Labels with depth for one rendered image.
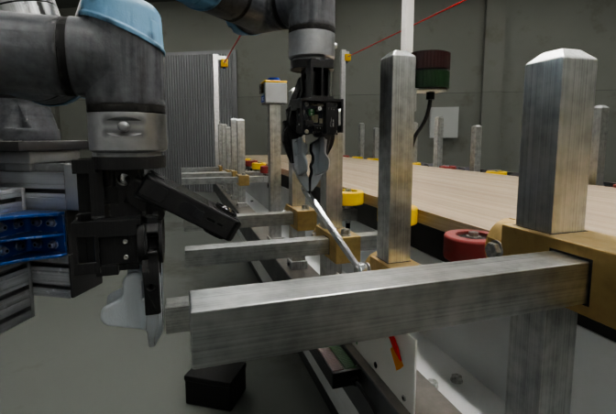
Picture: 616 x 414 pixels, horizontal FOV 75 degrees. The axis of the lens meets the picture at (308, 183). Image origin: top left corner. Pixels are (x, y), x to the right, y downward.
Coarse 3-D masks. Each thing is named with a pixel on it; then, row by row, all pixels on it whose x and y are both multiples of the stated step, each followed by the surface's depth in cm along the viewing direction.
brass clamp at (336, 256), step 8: (320, 232) 80; (328, 232) 77; (352, 232) 77; (344, 240) 73; (352, 240) 73; (336, 248) 73; (352, 248) 73; (328, 256) 76; (336, 256) 73; (344, 256) 73; (336, 264) 73
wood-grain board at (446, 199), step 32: (288, 160) 255; (352, 160) 255; (416, 192) 105; (448, 192) 105; (480, 192) 105; (512, 192) 105; (608, 192) 105; (448, 224) 72; (480, 224) 66; (608, 224) 66
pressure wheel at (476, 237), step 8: (448, 232) 59; (456, 232) 59; (464, 232) 59; (472, 232) 57; (480, 232) 59; (488, 232) 59; (448, 240) 56; (456, 240) 55; (464, 240) 54; (472, 240) 54; (480, 240) 54; (448, 248) 56; (456, 248) 55; (464, 248) 54; (472, 248) 53; (480, 248) 53; (448, 256) 56; (456, 256) 55; (464, 256) 54; (472, 256) 53; (480, 256) 53
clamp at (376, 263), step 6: (372, 258) 58; (378, 258) 58; (372, 264) 59; (378, 264) 57; (384, 264) 55; (390, 264) 55; (396, 264) 55; (402, 264) 55; (408, 264) 55; (414, 264) 55; (420, 264) 55
